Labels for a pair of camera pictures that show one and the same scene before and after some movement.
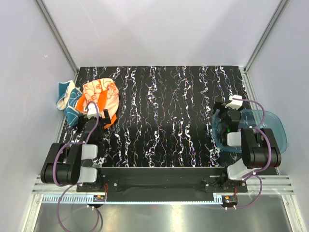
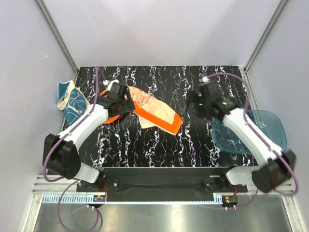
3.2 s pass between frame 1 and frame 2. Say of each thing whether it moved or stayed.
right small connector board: stayed
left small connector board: stayed
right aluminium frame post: stayed
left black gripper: moved
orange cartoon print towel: moved
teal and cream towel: stayed
